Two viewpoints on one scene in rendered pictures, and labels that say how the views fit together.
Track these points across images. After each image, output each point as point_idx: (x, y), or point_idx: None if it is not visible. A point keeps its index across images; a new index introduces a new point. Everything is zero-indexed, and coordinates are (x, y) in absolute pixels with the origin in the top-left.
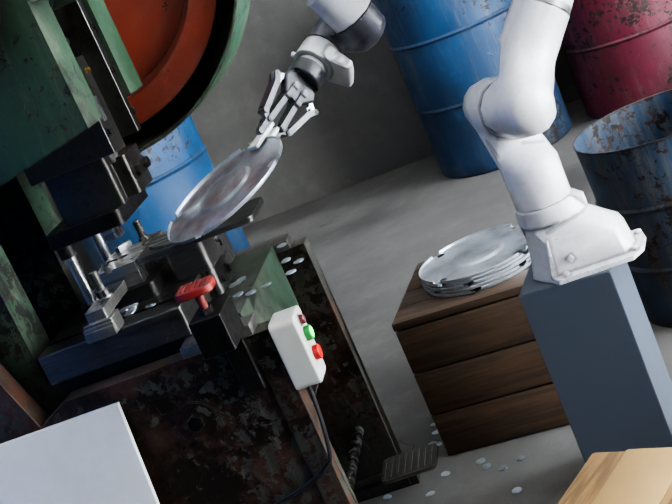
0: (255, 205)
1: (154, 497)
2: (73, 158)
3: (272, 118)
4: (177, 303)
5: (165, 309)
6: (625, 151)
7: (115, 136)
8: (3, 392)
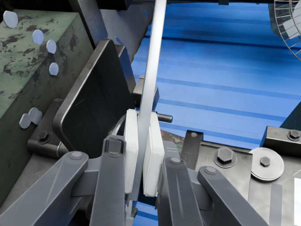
0: (88, 80)
1: None
2: None
3: (170, 161)
4: (122, 54)
5: (126, 59)
6: None
7: (264, 219)
8: None
